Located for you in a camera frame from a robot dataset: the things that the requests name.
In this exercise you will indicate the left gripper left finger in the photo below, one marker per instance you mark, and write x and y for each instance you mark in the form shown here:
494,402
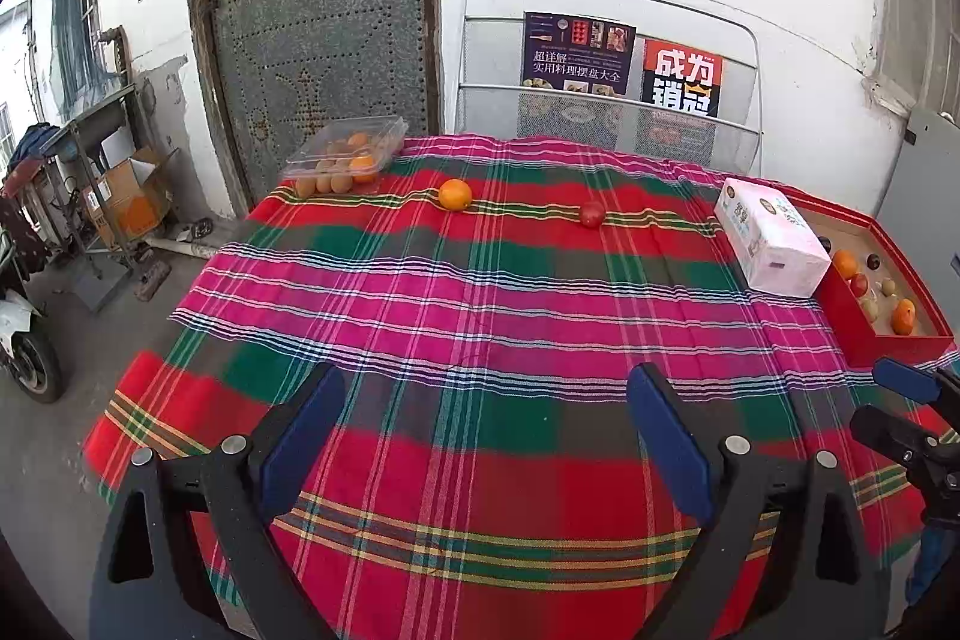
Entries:
151,581

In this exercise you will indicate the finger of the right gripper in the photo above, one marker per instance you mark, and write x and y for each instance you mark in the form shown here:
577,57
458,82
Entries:
937,388
890,436

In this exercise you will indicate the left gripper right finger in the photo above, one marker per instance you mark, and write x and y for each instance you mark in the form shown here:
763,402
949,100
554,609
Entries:
820,581

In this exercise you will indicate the large orange tangerine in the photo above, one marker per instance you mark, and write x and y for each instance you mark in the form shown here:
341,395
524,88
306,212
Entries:
903,318

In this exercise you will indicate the red tomato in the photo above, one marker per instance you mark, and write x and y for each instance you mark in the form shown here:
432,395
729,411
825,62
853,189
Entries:
592,214
860,285

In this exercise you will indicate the red tomato back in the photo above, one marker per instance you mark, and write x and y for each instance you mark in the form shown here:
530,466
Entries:
592,214

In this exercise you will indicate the small orange back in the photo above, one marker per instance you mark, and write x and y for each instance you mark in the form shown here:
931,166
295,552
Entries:
455,195

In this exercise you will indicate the blue gloved right hand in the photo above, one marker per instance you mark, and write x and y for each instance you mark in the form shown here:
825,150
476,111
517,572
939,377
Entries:
935,548

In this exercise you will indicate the red cardboard tray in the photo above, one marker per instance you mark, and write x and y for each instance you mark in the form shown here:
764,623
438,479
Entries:
861,342

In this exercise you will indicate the grey cabinet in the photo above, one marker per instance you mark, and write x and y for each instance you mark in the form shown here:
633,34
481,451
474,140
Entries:
921,206

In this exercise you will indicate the white tissue pack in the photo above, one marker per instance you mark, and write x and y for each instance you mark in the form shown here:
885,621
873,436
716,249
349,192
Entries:
777,250

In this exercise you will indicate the plaid tablecloth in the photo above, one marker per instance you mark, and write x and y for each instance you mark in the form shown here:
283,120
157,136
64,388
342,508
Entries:
484,479

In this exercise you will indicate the scooter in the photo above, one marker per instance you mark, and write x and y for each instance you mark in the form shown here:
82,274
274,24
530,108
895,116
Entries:
27,353

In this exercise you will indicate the cardboard box on floor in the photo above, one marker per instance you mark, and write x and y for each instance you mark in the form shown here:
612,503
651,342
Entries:
137,195

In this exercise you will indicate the metal workbench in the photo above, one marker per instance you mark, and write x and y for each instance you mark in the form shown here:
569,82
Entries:
74,163

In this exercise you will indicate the red black book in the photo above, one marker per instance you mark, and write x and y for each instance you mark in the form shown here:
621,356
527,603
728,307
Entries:
681,78

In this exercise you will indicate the clear plastic fruit container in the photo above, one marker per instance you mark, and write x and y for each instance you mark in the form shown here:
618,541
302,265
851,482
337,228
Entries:
345,154

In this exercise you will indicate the white metal mesh rack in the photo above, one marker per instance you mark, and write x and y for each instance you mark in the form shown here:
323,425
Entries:
483,61

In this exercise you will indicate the dark cookbook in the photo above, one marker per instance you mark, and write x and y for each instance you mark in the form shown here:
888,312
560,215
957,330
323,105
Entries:
577,54

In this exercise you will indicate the grey metal door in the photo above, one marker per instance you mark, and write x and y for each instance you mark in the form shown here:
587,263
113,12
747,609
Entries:
274,71

